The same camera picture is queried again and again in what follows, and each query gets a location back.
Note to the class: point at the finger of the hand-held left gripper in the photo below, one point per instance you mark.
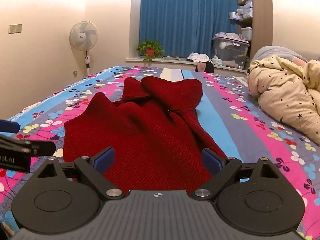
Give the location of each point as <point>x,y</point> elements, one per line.
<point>8,126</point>
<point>42,148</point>

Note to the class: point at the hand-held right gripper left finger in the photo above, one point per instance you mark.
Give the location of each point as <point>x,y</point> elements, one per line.
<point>105,158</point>

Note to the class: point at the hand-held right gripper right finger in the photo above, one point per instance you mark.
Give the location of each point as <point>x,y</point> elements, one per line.
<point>211,161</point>

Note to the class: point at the red knit sweater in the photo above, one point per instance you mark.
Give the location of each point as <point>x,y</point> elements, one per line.
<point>150,135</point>

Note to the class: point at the pile of white clothes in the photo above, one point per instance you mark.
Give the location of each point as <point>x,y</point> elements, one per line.
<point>198,57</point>

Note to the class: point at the floral striped bed sheet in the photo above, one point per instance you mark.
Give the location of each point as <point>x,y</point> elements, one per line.
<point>250,135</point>

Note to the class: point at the black bag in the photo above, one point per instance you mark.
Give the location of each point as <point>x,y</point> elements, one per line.
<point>210,67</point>

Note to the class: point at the pink bag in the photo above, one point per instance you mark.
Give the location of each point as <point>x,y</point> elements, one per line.
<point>201,67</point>

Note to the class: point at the cream star print quilt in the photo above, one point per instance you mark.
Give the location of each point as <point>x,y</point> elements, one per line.
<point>282,95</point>

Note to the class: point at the tissue pack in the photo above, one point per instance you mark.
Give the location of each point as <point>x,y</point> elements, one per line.
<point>216,61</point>

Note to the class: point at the white windowsill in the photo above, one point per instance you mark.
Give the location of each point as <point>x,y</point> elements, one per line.
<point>170,62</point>

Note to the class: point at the clear plastic storage bin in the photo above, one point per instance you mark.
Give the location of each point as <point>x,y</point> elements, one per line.
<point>230,52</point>

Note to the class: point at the white standing fan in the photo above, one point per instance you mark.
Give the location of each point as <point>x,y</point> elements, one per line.
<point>83,35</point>

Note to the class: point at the potted green plant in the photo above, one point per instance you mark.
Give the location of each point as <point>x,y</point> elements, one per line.
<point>150,48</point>

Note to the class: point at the grey pillow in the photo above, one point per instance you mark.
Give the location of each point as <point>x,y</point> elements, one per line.
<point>272,51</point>

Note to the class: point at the small white storage box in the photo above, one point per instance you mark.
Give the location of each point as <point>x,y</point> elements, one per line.
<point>246,33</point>

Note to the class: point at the pink cloth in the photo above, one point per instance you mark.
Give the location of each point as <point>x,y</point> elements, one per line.
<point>300,61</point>

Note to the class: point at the blue curtain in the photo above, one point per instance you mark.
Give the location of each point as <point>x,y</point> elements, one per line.
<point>185,17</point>

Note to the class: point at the white packages on shelf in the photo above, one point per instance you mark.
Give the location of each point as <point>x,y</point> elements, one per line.
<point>246,10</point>

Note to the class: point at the wooden bookshelf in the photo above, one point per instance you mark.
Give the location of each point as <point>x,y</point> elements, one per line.
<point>261,12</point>

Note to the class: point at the wall light switch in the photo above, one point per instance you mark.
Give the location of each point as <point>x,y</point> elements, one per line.
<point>15,28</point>

